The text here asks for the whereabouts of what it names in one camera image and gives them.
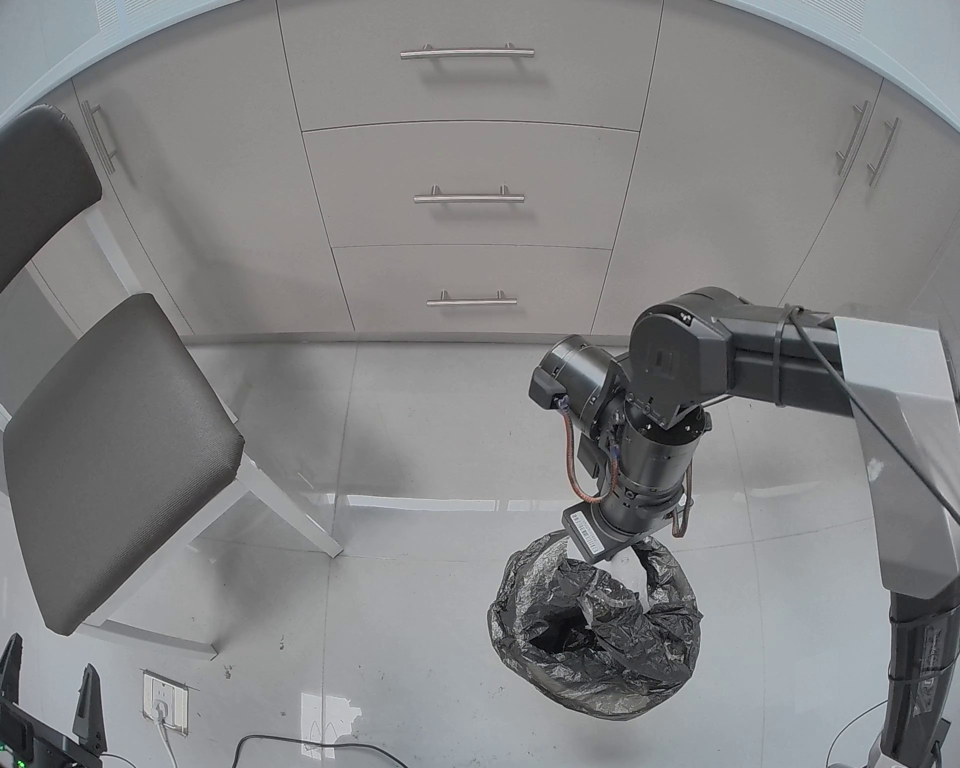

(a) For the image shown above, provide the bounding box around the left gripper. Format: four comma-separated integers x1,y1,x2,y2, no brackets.
0,632,108,768

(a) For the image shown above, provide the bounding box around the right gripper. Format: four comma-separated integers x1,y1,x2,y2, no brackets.
562,420,711,565

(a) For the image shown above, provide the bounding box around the black plastic bag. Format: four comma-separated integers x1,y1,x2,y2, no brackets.
487,528,705,723

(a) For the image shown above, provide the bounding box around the grey chair with white legs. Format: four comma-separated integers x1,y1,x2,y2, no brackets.
0,105,345,661

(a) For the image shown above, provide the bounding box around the beige cabinet with drawers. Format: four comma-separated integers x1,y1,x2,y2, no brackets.
0,0,960,376

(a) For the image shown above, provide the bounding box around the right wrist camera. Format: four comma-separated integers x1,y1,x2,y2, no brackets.
576,435,622,496

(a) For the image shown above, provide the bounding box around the white cable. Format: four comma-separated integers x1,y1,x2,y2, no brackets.
152,701,181,768

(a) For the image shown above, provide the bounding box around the black cable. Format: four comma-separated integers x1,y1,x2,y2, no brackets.
234,733,412,768
783,303,960,526
827,699,895,768

